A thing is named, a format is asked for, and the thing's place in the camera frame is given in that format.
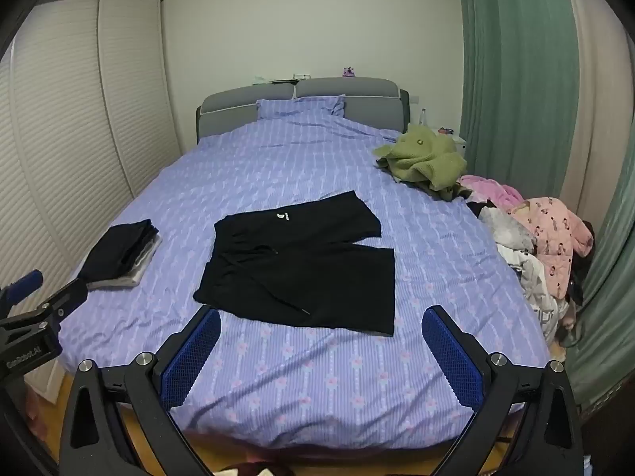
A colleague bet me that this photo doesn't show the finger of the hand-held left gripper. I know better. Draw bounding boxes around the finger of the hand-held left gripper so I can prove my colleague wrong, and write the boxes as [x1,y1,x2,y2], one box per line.
[0,270,44,311]
[27,278,90,329]

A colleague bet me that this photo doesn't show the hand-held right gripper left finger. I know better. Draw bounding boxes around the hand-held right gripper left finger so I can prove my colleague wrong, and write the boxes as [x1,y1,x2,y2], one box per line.
[58,305,224,476]

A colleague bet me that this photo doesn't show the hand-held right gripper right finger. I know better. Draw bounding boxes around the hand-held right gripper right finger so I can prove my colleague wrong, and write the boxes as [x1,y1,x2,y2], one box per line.
[421,305,584,476]

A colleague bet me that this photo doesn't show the black pants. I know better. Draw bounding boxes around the black pants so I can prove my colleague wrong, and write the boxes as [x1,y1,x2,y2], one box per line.
[192,190,396,336]

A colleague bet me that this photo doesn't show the stack of folded dark clothes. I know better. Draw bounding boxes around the stack of folded dark clothes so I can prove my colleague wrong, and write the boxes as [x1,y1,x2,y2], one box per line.
[78,219,164,292]

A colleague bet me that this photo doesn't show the pile of pink and white clothes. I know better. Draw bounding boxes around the pile of pink and white clothes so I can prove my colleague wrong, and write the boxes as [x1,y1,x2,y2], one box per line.
[477,205,571,340]

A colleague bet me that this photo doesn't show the pink printed padded jacket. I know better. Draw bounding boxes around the pink printed padded jacket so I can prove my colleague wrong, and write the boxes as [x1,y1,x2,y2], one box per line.
[508,197,595,301]

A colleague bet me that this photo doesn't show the white louvered wardrobe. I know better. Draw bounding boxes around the white louvered wardrobe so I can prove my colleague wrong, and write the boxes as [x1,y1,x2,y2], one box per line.
[0,0,183,311]

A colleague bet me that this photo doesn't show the pink fleece garment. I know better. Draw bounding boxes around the pink fleece garment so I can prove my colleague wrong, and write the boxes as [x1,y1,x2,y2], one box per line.
[457,174,524,211]

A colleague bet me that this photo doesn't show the green curtain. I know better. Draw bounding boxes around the green curtain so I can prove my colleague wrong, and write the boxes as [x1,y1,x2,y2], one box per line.
[455,0,582,192]
[563,156,635,410]

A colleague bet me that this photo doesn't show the olive green knit cardigan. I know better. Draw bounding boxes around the olive green knit cardigan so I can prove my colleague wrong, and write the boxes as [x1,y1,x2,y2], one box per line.
[373,123,470,202]

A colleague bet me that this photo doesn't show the white nightstand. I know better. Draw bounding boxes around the white nightstand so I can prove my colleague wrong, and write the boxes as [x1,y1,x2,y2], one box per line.
[431,128,468,158]

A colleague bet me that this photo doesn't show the bed with purple floral sheet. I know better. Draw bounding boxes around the bed with purple floral sheet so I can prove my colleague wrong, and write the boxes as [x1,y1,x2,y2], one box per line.
[56,77,555,451]

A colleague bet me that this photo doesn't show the purple floral pillow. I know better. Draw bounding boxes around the purple floral pillow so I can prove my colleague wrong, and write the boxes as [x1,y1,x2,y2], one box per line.
[256,93,347,123]

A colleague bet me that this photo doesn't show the beige curtain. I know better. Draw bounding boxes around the beige curtain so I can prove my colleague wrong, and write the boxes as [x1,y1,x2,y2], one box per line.
[556,0,635,219]

